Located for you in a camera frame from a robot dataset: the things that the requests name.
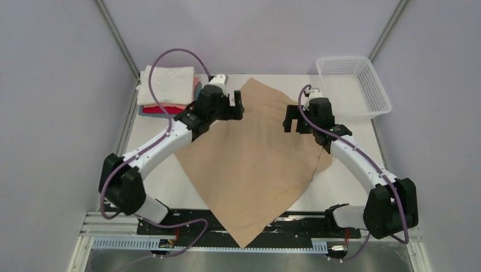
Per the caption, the beige t shirt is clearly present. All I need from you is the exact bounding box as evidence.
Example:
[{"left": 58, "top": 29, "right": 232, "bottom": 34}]
[{"left": 175, "top": 78, "right": 332, "bottom": 248}]

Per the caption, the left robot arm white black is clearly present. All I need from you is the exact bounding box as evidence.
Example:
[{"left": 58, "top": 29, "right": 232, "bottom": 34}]
[{"left": 99, "top": 84, "right": 244, "bottom": 235}]

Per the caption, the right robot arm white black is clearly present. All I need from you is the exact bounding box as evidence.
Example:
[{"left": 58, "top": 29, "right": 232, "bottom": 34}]
[{"left": 282, "top": 97, "right": 419, "bottom": 244}]

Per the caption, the blue grey folded t shirt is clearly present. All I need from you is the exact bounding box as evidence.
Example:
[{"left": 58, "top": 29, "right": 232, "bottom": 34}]
[{"left": 138, "top": 84, "right": 202, "bottom": 119}]

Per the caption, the pink folded t shirt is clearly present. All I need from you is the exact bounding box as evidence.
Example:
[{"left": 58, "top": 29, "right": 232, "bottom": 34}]
[{"left": 144, "top": 76, "right": 201, "bottom": 109}]

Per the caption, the white plastic basket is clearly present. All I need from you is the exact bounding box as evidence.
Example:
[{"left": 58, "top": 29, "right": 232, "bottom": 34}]
[{"left": 315, "top": 56, "right": 392, "bottom": 120}]

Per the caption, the white folded t shirt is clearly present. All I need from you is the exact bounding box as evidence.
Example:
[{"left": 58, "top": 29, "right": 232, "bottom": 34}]
[{"left": 136, "top": 65, "right": 195, "bottom": 105}]

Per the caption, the red folded t shirt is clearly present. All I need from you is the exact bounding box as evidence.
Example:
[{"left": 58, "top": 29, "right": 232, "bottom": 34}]
[{"left": 142, "top": 105, "right": 189, "bottom": 116}]

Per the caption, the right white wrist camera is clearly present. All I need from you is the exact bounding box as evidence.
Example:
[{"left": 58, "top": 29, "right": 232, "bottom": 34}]
[{"left": 303, "top": 88, "right": 324, "bottom": 110}]

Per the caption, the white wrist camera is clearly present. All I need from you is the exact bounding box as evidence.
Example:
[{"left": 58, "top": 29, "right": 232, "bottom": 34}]
[
  {"left": 303, "top": 88, "right": 324, "bottom": 110},
  {"left": 208, "top": 74, "right": 229, "bottom": 91}
]

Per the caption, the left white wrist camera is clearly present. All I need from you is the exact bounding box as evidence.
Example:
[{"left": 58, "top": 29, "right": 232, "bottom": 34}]
[{"left": 208, "top": 74, "right": 229, "bottom": 91}]

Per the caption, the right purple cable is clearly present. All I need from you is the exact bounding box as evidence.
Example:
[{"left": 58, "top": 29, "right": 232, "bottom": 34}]
[{"left": 298, "top": 84, "right": 410, "bottom": 263}]

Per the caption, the left side aluminium rail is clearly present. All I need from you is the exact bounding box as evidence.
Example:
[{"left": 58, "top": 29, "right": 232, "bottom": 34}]
[{"left": 98, "top": 79, "right": 141, "bottom": 212}]

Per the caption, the right corner aluminium post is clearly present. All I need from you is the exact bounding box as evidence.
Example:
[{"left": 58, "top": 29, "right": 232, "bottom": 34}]
[{"left": 368, "top": 0, "right": 411, "bottom": 63}]

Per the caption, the corner aluminium post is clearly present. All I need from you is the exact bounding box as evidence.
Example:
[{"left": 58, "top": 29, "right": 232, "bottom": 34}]
[
  {"left": 93, "top": 0, "right": 140, "bottom": 82},
  {"left": 368, "top": 0, "right": 411, "bottom": 63}
]

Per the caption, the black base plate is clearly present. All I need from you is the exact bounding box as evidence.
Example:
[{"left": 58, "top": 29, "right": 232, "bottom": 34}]
[{"left": 137, "top": 209, "right": 361, "bottom": 249}]

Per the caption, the left corner aluminium post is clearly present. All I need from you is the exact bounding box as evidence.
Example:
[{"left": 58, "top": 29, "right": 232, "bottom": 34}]
[{"left": 93, "top": 0, "right": 140, "bottom": 82}]

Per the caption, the aluminium frame rail front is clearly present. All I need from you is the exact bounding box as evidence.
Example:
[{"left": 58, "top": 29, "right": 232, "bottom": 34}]
[{"left": 79, "top": 211, "right": 423, "bottom": 243}]

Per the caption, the white slotted cable duct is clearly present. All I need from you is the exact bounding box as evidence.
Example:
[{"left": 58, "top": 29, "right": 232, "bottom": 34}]
[{"left": 91, "top": 237, "right": 328, "bottom": 254}]

